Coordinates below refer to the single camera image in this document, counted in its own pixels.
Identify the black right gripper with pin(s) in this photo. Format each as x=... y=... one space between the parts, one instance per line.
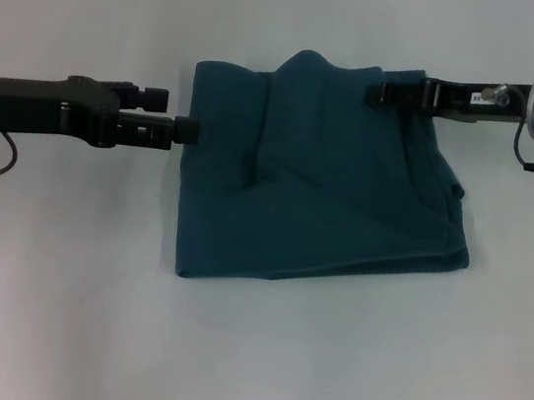
x=474 y=102

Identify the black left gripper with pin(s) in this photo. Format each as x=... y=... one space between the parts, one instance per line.
x=36 y=108

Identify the teal t-shirt with FREE print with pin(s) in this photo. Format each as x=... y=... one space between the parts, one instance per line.
x=322 y=193

